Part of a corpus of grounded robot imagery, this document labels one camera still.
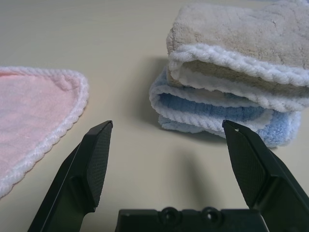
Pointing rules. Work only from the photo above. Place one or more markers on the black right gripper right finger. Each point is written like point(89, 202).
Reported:
point(265, 174)

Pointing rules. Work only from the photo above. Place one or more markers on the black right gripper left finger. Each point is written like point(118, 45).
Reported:
point(72, 183)

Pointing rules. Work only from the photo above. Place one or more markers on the pink towel with white trim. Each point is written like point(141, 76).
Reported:
point(31, 116)

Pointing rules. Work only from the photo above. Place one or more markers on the blue folded towel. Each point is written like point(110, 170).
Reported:
point(193, 108)

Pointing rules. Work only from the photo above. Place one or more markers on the beige folded towel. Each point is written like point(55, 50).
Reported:
point(236, 41)

